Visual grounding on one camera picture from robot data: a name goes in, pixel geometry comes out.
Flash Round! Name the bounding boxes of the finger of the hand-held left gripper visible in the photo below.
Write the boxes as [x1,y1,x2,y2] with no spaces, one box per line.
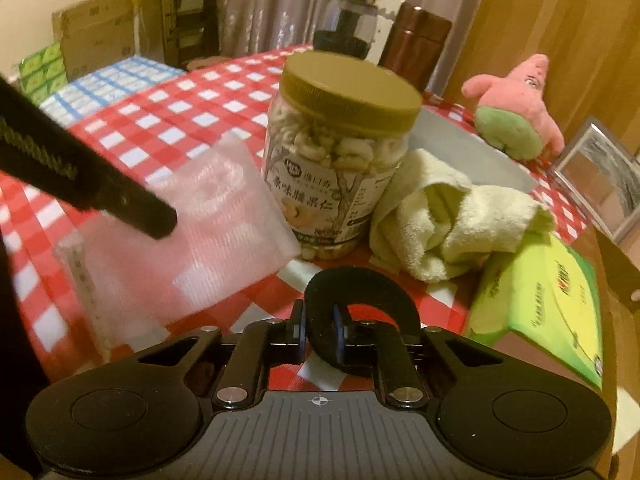
[0,75,179,241]

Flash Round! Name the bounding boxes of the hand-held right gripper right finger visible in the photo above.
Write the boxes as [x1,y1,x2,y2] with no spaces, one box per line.
[332,304,506,409]

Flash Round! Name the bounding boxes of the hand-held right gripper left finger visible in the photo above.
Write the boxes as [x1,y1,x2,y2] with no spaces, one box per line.
[135,300,308,412]

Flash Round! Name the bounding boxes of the black fabric headband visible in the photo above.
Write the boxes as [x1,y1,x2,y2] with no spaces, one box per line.
[303,266,420,373]

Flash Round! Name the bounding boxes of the pale yellow towel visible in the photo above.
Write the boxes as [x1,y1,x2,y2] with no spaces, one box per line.
[369,149,556,282]

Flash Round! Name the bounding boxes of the brown cardboard box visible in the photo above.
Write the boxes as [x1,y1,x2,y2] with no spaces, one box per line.
[595,230,640,480]

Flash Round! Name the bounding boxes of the blue and white cartons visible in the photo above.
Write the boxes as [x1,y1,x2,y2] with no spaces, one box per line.
[39,55,187,127]

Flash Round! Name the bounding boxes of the green printed cartons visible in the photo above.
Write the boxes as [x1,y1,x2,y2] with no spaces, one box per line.
[16,42,69,107]

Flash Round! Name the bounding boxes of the red checked tablecloth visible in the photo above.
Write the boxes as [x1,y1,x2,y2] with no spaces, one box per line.
[0,50,601,396]

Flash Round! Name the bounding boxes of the large brown shipping carton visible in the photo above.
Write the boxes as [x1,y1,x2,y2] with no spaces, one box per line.
[51,0,166,82]

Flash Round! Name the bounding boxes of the cashew jar with gold lid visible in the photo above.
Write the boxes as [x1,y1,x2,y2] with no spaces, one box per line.
[262,51,423,262]

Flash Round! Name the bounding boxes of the dark stacked cartons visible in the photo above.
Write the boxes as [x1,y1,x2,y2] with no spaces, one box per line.
[159,0,222,70]

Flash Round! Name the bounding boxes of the green tissue box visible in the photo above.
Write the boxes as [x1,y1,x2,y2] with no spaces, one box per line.
[467,232,606,391]

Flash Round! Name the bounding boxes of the sheer curtain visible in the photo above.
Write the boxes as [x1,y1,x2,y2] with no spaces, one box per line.
[215,0,493,57]

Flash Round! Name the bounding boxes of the pink starfish plush toy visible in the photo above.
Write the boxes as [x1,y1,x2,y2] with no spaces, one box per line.
[461,54,566,161]

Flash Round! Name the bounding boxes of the black grinder bottle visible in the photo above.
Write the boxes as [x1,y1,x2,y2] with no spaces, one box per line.
[312,0,382,63]

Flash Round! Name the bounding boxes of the dark brown canister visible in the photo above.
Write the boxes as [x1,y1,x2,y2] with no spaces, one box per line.
[380,2,453,93]

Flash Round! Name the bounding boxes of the white plastic object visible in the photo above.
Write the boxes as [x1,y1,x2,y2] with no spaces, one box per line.
[376,0,402,67]

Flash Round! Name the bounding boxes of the clear picture frame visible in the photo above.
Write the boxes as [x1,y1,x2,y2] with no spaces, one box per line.
[547,116,640,246]

